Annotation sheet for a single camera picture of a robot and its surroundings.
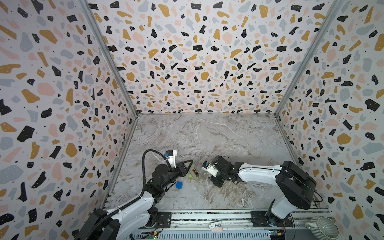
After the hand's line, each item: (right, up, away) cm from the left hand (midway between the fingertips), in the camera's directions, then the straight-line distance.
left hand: (192, 160), depth 77 cm
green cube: (-1, -8, +1) cm, 9 cm away
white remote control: (+2, -7, +3) cm, 8 cm away
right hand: (+9, -11, +10) cm, 17 cm away
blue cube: (-8, -16, +8) cm, 19 cm away
